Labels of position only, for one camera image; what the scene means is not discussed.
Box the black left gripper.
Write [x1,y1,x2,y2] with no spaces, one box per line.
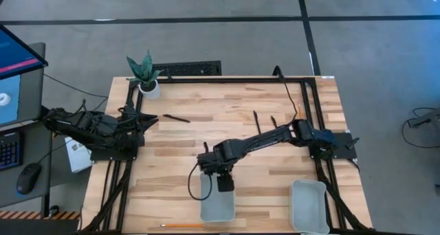
[118,112,160,135]

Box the light grey plastic bin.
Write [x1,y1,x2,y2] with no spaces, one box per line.
[199,171,237,223]
[288,179,331,235]

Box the snake plant in white pot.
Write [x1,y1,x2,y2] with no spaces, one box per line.
[125,49,164,100]

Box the black perforated panel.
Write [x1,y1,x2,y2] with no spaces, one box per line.
[151,59,223,78]

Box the white paper booklet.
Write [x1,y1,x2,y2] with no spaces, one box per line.
[63,135,95,175]

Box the grey framed monitor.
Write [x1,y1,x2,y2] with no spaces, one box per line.
[0,41,47,129]

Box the black caster wheel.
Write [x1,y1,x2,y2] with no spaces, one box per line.
[47,204,61,219]

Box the black computer mouse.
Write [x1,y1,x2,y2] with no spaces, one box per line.
[15,161,43,196]

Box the black keyboard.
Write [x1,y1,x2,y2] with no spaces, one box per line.
[0,131,25,172]

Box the hazard striped strip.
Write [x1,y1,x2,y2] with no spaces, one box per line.
[0,210,83,221]

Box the grey desk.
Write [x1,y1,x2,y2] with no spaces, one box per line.
[0,105,54,210]

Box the grey stand foot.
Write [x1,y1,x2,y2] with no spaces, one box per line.
[408,107,440,129]

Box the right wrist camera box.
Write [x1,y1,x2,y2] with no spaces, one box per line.
[216,172,236,194]

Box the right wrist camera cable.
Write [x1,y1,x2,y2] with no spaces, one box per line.
[186,162,215,203]

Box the black aluminium rail frame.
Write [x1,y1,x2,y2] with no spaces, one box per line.
[79,75,375,235]

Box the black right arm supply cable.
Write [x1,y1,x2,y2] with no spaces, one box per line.
[272,65,299,126]

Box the black looped floor cable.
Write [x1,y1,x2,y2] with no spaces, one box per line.
[401,106,440,150]

